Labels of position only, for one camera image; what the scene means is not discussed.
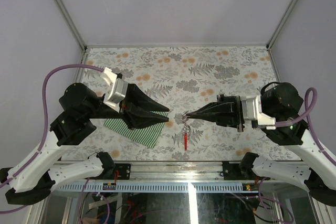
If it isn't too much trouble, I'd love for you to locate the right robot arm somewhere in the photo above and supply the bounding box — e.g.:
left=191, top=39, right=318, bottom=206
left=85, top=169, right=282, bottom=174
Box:
left=186, top=82, right=335, bottom=207

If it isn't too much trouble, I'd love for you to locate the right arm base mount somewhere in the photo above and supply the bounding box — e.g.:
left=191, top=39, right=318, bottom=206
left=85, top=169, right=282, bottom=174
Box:
left=219, top=161, right=249, bottom=180

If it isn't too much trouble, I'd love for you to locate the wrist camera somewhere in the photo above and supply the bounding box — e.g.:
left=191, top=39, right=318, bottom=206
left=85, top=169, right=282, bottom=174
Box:
left=100, top=68, right=128, bottom=113
left=240, top=95, right=276, bottom=130

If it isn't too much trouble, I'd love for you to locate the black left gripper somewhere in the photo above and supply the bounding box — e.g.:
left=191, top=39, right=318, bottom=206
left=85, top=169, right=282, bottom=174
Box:
left=86, top=82, right=172, bottom=130

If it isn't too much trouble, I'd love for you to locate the slotted cable duct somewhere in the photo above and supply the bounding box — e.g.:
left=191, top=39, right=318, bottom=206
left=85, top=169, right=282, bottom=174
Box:
left=58, top=182, right=244, bottom=193

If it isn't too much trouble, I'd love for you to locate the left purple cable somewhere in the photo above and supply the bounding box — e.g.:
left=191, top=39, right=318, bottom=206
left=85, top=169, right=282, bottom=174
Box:
left=0, top=63, right=106, bottom=214

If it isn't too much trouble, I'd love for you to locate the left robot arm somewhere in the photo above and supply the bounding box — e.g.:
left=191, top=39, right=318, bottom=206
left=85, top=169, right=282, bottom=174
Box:
left=1, top=83, right=169, bottom=206

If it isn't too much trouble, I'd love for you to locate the red keyring fob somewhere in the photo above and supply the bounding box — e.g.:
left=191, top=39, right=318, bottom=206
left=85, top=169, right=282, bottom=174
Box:
left=184, top=132, right=188, bottom=152

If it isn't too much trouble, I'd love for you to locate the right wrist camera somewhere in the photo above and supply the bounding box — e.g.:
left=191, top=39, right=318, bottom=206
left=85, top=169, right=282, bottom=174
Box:
left=240, top=95, right=276, bottom=130

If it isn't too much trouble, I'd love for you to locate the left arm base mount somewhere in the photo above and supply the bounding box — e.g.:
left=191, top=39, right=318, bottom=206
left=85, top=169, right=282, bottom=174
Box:
left=114, top=163, right=131, bottom=181

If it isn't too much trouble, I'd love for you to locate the aluminium front rail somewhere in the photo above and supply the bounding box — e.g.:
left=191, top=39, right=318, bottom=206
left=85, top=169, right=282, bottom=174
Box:
left=49, top=159, right=321, bottom=183

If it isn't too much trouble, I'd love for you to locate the green striped cloth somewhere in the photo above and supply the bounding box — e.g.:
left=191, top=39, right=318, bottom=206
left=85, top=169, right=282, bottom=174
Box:
left=103, top=119, right=165, bottom=149

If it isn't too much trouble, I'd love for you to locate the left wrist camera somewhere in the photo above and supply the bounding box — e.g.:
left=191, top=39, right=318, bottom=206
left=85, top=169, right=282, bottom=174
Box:
left=100, top=68, right=128, bottom=113

